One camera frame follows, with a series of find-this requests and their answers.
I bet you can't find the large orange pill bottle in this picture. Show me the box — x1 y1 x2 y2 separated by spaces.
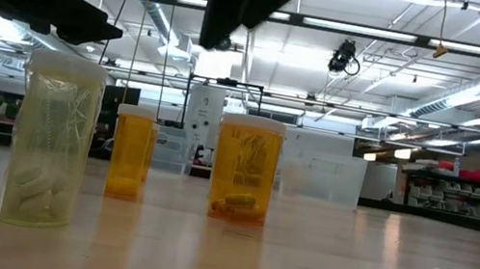
203 110 289 229

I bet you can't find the white cabinet machine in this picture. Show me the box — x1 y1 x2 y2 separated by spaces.
177 81 228 166

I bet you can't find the clear plastic bin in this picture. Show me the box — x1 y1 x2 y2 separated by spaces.
275 144 370 210
149 123 199 177

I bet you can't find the white bottle cap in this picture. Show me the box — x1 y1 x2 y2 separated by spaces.
103 101 159 203

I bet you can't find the storage rack with bins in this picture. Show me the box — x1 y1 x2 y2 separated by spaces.
396 149 480 220

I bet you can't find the black monitor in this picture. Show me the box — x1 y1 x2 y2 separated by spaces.
100 82 142 110

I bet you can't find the yellow hanging plug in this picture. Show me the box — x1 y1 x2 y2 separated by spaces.
431 0 458 62

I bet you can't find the black overhead camera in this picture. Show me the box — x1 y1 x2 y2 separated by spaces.
326 36 365 78

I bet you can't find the thin hanging cable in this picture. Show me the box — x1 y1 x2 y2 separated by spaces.
98 0 141 70
122 0 154 94
153 0 179 120

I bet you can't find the black overhead station frame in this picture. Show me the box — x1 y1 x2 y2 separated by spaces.
44 0 480 137

